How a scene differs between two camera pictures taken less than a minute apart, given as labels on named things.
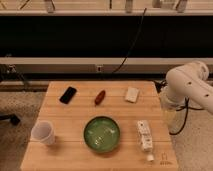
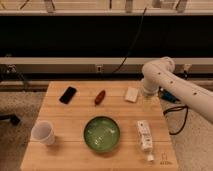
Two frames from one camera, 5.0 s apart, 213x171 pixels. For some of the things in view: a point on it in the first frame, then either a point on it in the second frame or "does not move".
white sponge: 132,94 does not move
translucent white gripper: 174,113 to 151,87
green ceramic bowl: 101,133 does not move
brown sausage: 100,98 does not move
